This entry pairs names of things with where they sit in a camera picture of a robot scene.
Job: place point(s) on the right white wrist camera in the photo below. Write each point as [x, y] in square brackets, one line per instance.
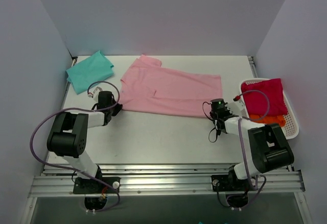
[236, 108]

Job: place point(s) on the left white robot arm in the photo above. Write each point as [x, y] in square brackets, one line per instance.
[68, 135]

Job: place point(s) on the teal folded t-shirt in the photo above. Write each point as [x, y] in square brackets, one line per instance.
[94, 68]

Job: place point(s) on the orange t-shirt in basket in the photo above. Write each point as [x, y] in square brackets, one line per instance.
[279, 119]

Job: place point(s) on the white plastic basket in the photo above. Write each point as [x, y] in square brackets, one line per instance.
[291, 128]

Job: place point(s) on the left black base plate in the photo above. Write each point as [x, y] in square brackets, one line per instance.
[89, 186]

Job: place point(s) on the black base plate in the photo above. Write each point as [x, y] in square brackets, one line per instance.
[89, 186]
[223, 183]

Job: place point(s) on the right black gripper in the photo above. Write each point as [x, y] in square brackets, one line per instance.
[213, 117]

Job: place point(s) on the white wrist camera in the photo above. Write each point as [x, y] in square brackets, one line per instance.
[95, 93]
[236, 108]

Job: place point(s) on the aluminium rail frame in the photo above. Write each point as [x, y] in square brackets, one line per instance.
[162, 179]

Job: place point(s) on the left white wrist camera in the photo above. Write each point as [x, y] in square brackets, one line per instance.
[95, 93]

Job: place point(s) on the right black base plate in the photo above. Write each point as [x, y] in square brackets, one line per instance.
[223, 183]

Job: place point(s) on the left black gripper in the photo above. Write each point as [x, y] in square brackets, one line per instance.
[116, 109]

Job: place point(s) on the pink t-shirt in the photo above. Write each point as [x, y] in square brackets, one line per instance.
[148, 87]

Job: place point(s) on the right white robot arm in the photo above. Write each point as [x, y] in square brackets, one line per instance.
[264, 146]

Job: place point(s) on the magenta t-shirt in basket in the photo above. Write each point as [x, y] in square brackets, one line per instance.
[256, 102]

